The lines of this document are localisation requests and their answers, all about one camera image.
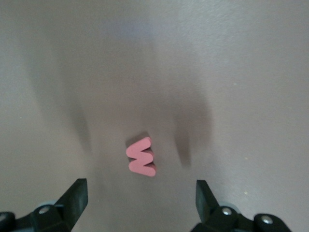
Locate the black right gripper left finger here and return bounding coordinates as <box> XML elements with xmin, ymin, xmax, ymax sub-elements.
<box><xmin>14</xmin><ymin>178</ymin><xmax>88</xmax><ymax>232</ymax></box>

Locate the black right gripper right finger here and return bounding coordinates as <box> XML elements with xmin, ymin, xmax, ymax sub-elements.
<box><xmin>193</xmin><ymin>179</ymin><xmax>256</xmax><ymax>232</ymax></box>

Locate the pink foam letter w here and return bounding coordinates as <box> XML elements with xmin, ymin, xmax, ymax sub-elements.
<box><xmin>125</xmin><ymin>136</ymin><xmax>157</xmax><ymax>176</ymax></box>

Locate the brown table cover mat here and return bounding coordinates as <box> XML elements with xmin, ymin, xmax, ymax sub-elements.
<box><xmin>0</xmin><ymin>0</ymin><xmax>309</xmax><ymax>232</ymax></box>

